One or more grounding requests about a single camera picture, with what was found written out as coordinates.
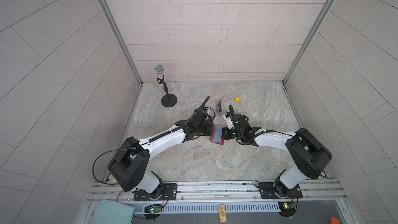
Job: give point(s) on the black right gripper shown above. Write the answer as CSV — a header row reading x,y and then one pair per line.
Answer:
x,y
226,136

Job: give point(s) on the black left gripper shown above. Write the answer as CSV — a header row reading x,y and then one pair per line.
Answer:
x,y
208,126

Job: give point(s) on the red leather card holder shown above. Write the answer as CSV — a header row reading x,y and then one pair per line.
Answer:
x,y
216,134

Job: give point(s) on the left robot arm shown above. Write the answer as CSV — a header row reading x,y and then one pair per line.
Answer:
x,y
129,164

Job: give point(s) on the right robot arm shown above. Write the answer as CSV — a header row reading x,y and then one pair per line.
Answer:
x,y
310,156

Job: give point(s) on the microphone on black stand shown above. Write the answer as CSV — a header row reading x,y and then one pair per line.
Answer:
x,y
168,100

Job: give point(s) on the small wooden block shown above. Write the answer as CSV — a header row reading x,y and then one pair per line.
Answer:
x,y
222,213

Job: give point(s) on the right circuit board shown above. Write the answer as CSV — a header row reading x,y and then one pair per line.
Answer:
x,y
287,209

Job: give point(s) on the left green circuit board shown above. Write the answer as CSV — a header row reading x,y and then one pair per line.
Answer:
x,y
152,211

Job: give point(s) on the teal cloth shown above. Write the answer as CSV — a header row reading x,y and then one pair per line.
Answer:
x,y
113,212

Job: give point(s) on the orange object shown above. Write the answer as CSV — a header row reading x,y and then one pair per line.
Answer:
x,y
333,220

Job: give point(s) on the aluminium corner profile left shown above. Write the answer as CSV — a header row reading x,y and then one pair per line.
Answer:
x,y
118,37

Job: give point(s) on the aluminium corner profile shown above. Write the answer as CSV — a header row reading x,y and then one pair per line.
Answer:
x,y
327,6
118,37

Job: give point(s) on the aluminium corner profile right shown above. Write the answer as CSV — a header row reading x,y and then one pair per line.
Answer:
x,y
327,6

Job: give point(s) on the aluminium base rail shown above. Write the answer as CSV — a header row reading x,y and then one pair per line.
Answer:
x,y
205,196

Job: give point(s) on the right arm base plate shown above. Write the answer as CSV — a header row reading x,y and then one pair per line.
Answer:
x,y
273,190

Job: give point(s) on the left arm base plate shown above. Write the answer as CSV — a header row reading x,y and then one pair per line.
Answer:
x,y
165,191

